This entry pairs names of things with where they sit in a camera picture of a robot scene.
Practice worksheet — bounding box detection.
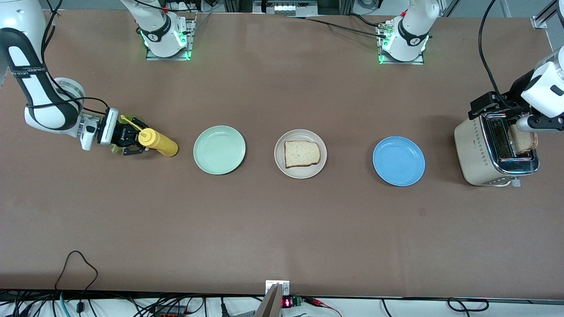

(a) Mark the green lettuce leaf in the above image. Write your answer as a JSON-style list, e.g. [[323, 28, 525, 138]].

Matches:
[[109, 115, 147, 155]]

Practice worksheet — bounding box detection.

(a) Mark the yellow mustard squeeze bottle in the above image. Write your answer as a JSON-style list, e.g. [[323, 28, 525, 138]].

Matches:
[[120, 114, 179, 158]]

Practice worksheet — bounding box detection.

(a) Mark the brown bread slice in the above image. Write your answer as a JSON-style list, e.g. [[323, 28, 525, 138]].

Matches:
[[509, 123, 538, 155], [284, 140, 321, 169]]

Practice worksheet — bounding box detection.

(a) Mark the pale green plate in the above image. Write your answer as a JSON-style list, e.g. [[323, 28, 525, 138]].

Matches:
[[193, 125, 246, 176]]

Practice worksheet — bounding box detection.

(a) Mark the blue plate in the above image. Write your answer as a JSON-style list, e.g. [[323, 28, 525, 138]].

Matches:
[[372, 136, 426, 187]]

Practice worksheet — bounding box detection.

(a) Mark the beige plate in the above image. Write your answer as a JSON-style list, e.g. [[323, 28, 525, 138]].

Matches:
[[274, 129, 328, 180]]

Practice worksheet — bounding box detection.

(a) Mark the cream and chrome toaster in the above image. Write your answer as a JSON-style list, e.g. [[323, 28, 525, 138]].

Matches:
[[454, 111, 540, 188]]

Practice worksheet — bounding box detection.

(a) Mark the lit control box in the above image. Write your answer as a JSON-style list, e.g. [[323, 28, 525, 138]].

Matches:
[[252, 0, 319, 16]]

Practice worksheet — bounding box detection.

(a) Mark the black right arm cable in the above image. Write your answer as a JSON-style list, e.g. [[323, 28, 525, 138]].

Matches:
[[24, 0, 108, 133]]

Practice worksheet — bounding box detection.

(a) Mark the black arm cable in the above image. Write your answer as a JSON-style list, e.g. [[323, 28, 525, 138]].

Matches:
[[478, 0, 518, 110], [24, 0, 108, 133]]

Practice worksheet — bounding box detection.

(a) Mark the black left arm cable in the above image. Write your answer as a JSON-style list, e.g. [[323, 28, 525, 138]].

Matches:
[[478, 0, 518, 110]]

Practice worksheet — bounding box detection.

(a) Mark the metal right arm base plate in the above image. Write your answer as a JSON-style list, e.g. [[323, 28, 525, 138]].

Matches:
[[145, 12, 195, 61]]

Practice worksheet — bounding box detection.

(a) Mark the aluminium frame corner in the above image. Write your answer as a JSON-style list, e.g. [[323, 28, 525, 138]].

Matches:
[[531, 0, 564, 29]]

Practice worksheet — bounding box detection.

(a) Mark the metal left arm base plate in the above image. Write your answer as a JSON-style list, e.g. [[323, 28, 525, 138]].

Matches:
[[377, 22, 425, 65]]

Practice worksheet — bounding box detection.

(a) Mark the thin black looped cable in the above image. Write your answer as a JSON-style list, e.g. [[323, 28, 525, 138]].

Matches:
[[54, 250, 99, 304]]

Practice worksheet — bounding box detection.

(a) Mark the short black table cable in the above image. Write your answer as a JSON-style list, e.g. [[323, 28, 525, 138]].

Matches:
[[346, 12, 388, 28]]

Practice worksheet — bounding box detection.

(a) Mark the long black table cable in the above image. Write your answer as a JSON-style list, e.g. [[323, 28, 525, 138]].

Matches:
[[286, 15, 390, 40]]

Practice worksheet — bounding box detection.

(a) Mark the black oval cable loop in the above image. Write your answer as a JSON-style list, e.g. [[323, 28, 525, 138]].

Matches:
[[447, 298, 490, 312]]

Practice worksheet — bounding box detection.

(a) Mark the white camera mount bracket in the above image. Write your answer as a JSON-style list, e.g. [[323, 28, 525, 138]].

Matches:
[[265, 280, 290, 296]]

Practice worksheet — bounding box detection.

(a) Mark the grey aluminium camera bar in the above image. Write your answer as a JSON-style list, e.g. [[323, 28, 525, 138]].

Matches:
[[255, 284, 283, 317]]

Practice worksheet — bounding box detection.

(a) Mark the red clip wire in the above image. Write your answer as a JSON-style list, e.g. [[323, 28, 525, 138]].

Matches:
[[304, 297, 342, 317]]

